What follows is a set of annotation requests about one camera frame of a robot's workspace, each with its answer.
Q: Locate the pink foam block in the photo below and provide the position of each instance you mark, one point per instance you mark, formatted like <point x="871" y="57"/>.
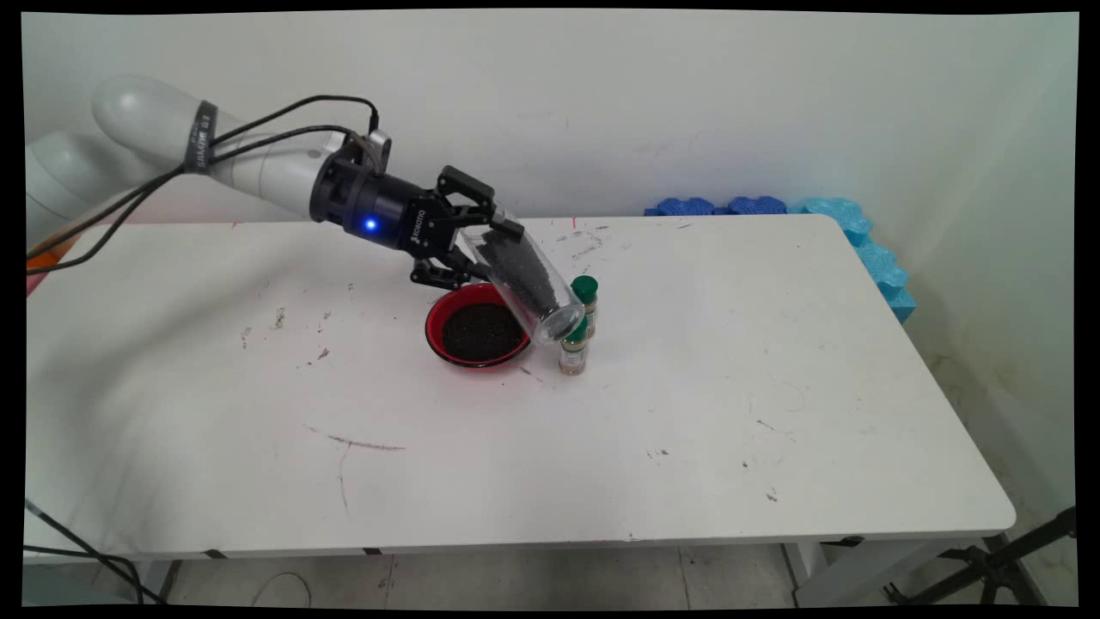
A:
<point x="33" y="282"/>

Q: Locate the clear plastic jar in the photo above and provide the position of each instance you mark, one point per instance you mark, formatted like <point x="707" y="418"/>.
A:
<point x="550" y="301"/>

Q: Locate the dark blue foam mat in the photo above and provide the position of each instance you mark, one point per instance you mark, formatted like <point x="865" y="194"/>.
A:
<point x="687" y="207"/>

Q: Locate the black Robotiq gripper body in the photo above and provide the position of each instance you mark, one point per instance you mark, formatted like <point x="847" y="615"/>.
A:
<point x="387" y="211"/>

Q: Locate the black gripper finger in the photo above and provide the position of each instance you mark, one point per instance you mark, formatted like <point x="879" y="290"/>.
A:
<point x="468" y="191"/>
<point x="447" y="273"/>

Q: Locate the red bowl with black rim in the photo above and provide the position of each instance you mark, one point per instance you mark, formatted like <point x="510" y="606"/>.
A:
<point x="434" y="331"/>

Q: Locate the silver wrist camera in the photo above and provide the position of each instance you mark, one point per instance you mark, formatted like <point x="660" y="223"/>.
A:
<point x="375" y="150"/>

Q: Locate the black tripod stand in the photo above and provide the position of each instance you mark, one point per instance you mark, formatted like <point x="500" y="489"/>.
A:
<point x="997" y="565"/>

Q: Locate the orange foam block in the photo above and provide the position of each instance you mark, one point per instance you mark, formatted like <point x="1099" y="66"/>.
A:
<point x="56" y="245"/>

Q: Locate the green-capped spice bottle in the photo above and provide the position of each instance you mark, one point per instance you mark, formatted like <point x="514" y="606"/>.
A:
<point x="573" y="354"/>
<point x="586" y="288"/>

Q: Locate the light blue foam mat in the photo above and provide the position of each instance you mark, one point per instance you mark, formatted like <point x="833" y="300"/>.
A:
<point x="876" y="266"/>

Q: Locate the white table leg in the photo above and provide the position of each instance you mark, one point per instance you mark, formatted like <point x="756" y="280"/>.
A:
<point x="155" y="580"/>
<point x="859" y="572"/>

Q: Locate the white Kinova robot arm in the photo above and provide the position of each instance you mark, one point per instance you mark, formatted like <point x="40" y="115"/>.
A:
<point x="258" y="172"/>

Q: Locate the black seeds heap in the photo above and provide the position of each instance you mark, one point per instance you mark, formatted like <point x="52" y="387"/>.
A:
<point x="516" y="271"/>
<point x="477" y="335"/>

